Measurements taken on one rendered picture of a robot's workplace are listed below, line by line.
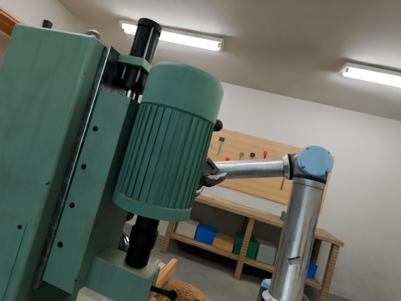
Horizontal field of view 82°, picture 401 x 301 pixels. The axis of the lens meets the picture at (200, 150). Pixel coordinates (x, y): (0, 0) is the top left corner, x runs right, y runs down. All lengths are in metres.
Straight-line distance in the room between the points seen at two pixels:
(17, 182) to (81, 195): 0.13
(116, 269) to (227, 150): 3.31
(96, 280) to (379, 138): 4.16
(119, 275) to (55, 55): 0.48
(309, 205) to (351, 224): 3.30
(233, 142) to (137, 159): 3.34
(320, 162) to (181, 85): 0.61
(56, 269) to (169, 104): 0.41
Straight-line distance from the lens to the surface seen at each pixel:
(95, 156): 0.54
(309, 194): 0.92
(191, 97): 0.46
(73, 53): 0.58
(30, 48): 0.66
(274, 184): 3.80
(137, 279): 0.56
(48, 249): 0.61
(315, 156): 0.92
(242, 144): 3.77
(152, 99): 0.48
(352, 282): 4.42
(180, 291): 0.84
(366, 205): 4.26
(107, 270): 0.59
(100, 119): 0.54
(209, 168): 0.82
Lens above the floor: 1.33
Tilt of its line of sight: 3 degrees up
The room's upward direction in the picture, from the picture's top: 16 degrees clockwise
